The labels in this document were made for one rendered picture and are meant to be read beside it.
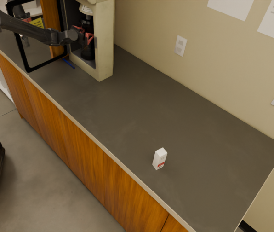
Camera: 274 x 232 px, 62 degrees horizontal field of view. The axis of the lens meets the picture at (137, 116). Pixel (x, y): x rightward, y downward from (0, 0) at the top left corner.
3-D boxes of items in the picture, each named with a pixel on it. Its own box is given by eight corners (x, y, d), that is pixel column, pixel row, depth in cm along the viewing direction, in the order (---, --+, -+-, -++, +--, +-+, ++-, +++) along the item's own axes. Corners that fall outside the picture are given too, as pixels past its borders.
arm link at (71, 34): (45, 29, 120) (47, 45, 121) (54, 22, 112) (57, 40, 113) (66, 32, 128) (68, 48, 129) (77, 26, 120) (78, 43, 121)
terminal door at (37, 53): (67, 55, 152) (58, -11, 124) (26, 73, 134) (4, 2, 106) (66, 54, 152) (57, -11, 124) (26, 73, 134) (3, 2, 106)
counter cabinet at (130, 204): (74, 91, 276) (63, 16, 212) (222, 216, 186) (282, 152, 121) (20, 117, 240) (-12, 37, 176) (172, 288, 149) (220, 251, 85)
